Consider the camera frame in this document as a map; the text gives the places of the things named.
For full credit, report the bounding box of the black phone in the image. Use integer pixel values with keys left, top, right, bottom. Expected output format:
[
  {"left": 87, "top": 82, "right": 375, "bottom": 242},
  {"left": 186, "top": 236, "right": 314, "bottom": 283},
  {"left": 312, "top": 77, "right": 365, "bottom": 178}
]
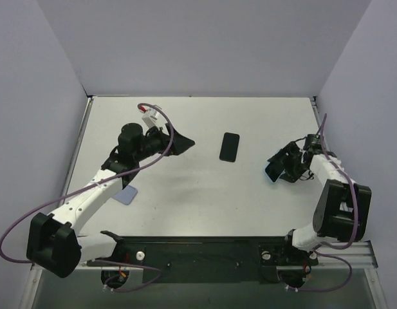
[{"left": 219, "top": 132, "right": 240, "bottom": 163}]

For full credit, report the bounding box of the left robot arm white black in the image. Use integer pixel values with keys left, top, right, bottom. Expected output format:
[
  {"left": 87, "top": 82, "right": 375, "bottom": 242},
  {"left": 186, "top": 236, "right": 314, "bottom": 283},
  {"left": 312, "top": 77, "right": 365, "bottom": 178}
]
[{"left": 26, "top": 123, "right": 195, "bottom": 278}]

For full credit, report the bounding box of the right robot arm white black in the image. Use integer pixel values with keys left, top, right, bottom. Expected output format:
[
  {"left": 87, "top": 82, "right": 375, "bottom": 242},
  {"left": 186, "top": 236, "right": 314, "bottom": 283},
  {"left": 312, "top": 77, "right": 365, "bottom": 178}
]
[{"left": 261, "top": 134, "right": 372, "bottom": 266}]

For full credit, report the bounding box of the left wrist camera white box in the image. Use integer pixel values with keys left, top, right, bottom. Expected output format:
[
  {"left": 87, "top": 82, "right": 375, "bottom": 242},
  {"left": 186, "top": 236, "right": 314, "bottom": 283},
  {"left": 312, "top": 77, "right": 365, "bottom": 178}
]
[{"left": 138, "top": 105, "right": 161, "bottom": 129}]

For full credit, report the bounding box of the aluminium front rail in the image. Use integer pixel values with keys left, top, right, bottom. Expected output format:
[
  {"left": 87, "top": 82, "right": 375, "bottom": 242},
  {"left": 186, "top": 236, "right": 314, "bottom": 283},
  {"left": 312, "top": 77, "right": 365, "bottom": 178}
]
[{"left": 31, "top": 241, "right": 377, "bottom": 270}]

